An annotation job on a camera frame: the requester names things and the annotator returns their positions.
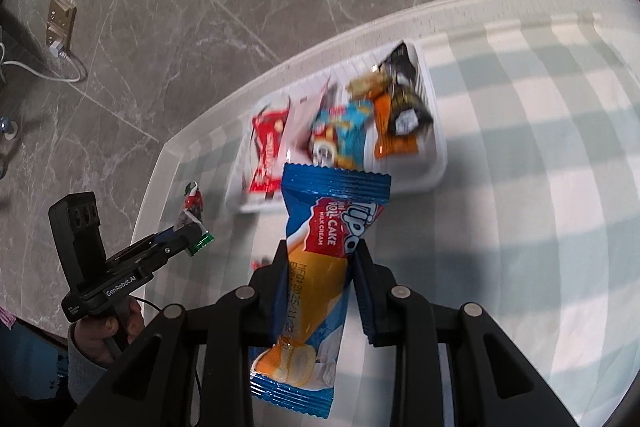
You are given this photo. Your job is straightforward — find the black snack packet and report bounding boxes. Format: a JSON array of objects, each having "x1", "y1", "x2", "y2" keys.
[{"x1": 387, "y1": 82, "x2": 433, "y2": 138}]

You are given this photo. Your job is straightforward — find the red green snack packet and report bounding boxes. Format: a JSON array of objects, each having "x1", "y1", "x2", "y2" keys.
[{"x1": 175, "y1": 182, "x2": 215, "y2": 257}]

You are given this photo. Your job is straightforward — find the white snack packet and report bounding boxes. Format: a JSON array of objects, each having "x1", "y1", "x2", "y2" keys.
[{"x1": 287, "y1": 74, "x2": 333, "y2": 162}]

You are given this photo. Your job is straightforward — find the blue snack packet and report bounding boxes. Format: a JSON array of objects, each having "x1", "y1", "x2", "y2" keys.
[{"x1": 307, "y1": 99, "x2": 376, "y2": 170}]

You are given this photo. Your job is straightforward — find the orange snack packet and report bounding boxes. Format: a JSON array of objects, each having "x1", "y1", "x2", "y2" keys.
[{"x1": 372, "y1": 92, "x2": 421, "y2": 158}]

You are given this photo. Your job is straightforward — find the blue orange cake packet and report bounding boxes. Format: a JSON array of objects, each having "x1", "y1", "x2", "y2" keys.
[{"x1": 248, "y1": 162, "x2": 393, "y2": 419}]

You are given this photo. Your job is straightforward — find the dark brown snack packet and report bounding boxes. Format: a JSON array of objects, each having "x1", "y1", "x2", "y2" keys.
[{"x1": 375, "y1": 42, "x2": 418, "y2": 85}]

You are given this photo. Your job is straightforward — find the person's left hand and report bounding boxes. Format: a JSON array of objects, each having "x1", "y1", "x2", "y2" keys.
[{"x1": 70, "y1": 297, "x2": 146, "y2": 368}]

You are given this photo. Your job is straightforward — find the black cable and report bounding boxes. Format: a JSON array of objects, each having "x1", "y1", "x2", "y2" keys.
[{"x1": 134, "y1": 298, "x2": 202, "y2": 408}]

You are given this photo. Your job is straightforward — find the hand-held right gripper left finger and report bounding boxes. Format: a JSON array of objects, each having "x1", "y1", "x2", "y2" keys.
[{"x1": 65, "y1": 239, "x2": 291, "y2": 427}]

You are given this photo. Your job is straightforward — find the checked tablecloth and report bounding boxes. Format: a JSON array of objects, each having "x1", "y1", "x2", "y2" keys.
[{"x1": 165, "y1": 22, "x2": 640, "y2": 427}]

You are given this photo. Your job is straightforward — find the gold snack packet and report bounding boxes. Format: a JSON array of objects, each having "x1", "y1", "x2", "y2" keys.
[{"x1": 347, "y1": 72, "x2": 391, "y2": 100}]

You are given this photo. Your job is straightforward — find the white plastic tray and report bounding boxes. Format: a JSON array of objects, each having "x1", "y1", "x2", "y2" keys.
[{"x1": 225, "y1": 39, "x2": 448, "y2": 215}]

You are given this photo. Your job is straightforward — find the brass floor socket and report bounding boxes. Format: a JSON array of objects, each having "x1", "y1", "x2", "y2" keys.
[{"x1": 46, "y1": 0, "x2": 77, "y2": 52}]

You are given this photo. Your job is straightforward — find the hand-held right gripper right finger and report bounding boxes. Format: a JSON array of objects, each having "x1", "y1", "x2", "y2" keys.
[{"x1": 350, "y1": 239, "x2": 593, "y2": 427}]

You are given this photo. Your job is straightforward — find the white plug cable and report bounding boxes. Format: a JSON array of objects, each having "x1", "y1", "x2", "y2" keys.
[{"x1": 0, "y1": 44, "x2": 86, "y2": 84}]

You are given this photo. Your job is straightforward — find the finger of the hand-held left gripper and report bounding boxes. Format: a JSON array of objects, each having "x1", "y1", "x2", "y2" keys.
[{"x1": 107, "y1": 224, "x2": 202, "y2": 275}]

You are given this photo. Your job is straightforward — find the person's left forearm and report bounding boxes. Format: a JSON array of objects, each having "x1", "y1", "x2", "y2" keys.
[{"x1": 0, "y1": 307, "x2": 117, "y2": 408}]

